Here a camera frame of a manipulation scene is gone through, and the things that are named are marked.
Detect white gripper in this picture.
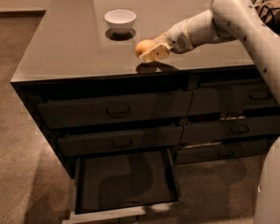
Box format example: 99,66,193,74
139,20,194,63

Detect orange fruit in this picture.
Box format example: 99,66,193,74
135,39,155,57

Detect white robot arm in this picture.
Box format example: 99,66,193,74
135,0,280,224

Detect dark top left drawer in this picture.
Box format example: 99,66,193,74
37,91,192,129

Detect dark top right drawer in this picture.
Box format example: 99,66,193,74
189,82,278,115

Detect dark drawer cabinet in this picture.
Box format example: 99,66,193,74
10,0,280,224

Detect dark middle right drawer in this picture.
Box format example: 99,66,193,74
181,115,280,144

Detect dark middle left drawer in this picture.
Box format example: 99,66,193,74
57,126,183,157

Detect open bottom left drawer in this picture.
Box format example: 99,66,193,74
62,148,181,224

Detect white ceramic bowl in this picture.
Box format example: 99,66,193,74
105,9,136,35

